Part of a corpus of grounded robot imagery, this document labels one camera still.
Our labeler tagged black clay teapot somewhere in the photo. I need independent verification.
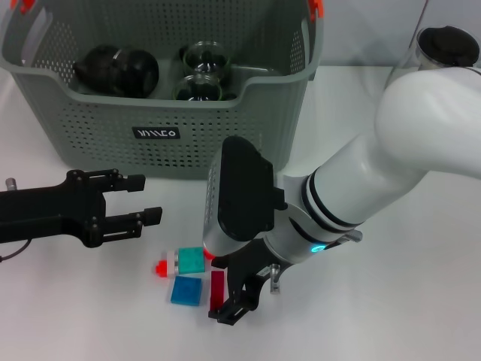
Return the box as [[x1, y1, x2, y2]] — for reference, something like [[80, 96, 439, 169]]
[[72, 45, 125, 96]]

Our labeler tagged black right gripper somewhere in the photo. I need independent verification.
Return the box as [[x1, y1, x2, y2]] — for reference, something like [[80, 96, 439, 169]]
[[207, 239, 291, 326]]

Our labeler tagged teal square brick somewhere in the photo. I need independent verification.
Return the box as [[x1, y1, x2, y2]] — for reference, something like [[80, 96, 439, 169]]
[[177, 247, 207, 275]]

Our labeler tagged thin white pole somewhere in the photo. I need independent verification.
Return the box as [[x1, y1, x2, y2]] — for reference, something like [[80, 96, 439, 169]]
[[413, 0, 431, 42]]

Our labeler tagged grey perforated storage bin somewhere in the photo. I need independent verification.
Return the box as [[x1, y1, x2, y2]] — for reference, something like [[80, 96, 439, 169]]
[[0, 0, 325, 181]]

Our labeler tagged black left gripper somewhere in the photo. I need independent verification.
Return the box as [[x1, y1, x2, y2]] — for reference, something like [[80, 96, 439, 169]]
[[0, 168, 164, 249]]

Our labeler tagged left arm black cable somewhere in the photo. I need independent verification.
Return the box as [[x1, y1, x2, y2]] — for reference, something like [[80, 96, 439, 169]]
[[0, 239, 32, 263]]

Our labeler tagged small white brick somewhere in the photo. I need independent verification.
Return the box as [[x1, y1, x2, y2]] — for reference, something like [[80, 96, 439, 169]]
[[165, 250, 180, 278]]

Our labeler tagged glass pitcher black handle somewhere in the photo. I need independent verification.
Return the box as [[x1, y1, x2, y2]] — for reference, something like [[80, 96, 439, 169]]
[[390, 25, 481, 82]]

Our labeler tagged blue flat square plate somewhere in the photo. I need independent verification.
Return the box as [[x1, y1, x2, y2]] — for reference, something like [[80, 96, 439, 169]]
[[169, 276, 202, 306]]

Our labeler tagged dark red curved brick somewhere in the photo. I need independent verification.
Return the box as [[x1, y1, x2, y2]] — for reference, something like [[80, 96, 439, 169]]
[[210, 271, 226, 302]]

